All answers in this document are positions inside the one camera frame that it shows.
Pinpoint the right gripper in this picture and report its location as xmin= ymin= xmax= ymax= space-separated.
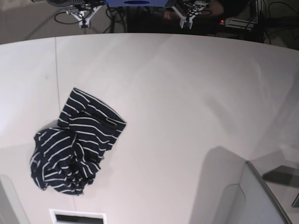
xmin=66 ymin=6 xmax=102 ymax=28

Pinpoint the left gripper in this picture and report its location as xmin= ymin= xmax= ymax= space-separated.
xmin=171 ymin=0 xmax=208 ymax=29

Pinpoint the navy white striped t-shirt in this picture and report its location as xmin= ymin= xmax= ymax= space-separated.
xmin=30 ymin=88 xmax=127 ymax=195

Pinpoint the red lit power strip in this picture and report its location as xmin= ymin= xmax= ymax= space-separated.
xmin=220 ymin=18 xmax=257 ymax=30

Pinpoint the grey partition panel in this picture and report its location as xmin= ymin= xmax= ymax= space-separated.
xmin=189 ymin=147 xmax=292 ymax=224

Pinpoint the white slotted box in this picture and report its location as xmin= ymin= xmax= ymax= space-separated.
xmin=49 ymin=209 xmax=107 ymax=224

